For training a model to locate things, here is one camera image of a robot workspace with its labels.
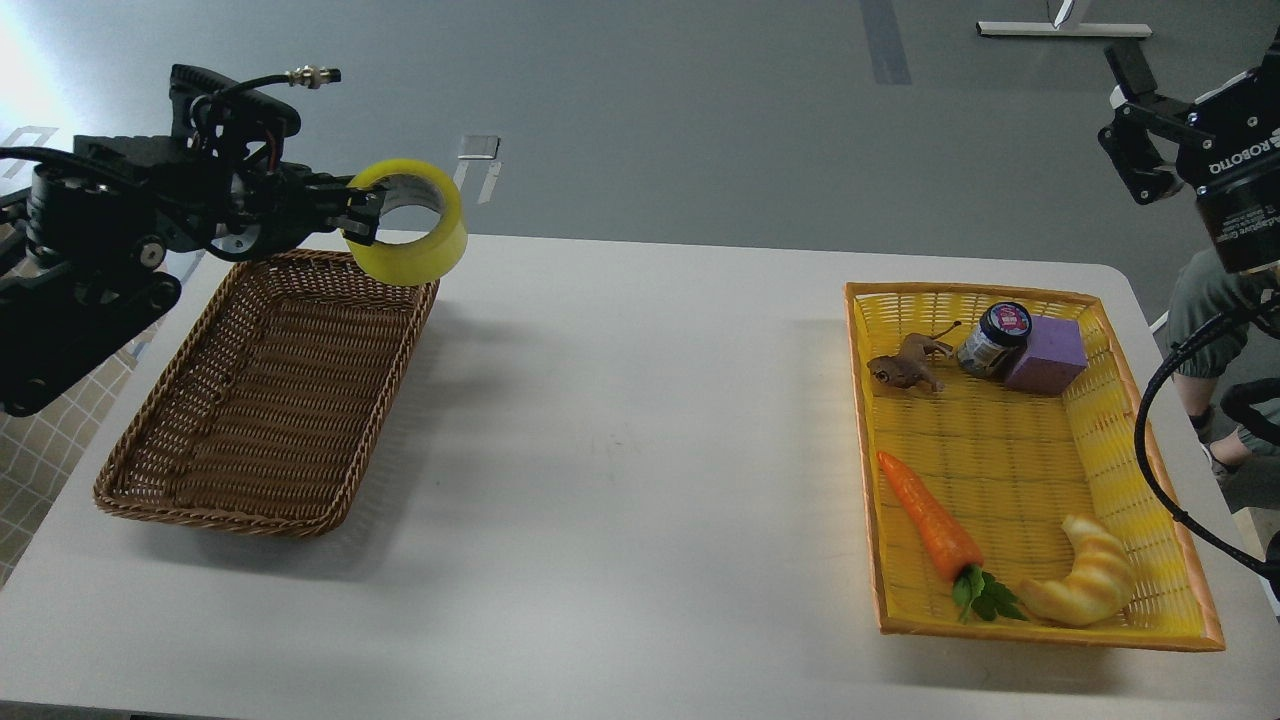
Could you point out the beige checkered cloth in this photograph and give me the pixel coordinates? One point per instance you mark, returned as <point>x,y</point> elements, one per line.
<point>39,452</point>

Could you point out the purple foam block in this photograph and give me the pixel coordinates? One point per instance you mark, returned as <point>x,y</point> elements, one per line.
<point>1053,357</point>

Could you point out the white metal stand base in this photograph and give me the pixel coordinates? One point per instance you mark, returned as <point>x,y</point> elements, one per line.
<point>1067,20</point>

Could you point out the yellow tape roll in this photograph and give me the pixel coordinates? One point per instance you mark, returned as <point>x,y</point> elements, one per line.
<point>424,260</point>

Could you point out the orange toy carrot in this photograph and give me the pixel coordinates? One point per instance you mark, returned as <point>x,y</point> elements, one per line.
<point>953,551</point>

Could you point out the yellow plastic basket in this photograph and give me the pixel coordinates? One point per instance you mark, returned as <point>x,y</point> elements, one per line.
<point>1009,467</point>

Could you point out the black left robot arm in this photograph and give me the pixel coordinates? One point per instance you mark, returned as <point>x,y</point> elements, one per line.
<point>85,242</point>

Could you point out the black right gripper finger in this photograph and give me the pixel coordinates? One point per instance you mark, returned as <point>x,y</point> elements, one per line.
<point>1140,102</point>

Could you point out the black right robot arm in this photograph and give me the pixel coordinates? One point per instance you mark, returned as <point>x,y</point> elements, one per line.
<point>1240,403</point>

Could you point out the small dark jar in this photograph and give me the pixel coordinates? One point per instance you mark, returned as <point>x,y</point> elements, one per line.
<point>1002,331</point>

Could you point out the toy croissant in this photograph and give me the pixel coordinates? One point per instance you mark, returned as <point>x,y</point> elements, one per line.
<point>1101,581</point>

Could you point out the brown toy animal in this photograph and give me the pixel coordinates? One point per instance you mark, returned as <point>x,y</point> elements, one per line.
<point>909,367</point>

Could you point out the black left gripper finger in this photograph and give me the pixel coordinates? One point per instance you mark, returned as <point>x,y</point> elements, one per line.
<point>360,229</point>
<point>343,192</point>

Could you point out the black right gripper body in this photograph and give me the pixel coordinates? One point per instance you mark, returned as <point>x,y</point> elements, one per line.
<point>1228,155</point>

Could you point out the brown wicker basket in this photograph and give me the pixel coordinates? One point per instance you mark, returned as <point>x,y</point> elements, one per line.
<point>264,421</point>

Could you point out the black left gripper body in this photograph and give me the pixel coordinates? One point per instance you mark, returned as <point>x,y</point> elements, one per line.
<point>272,211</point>

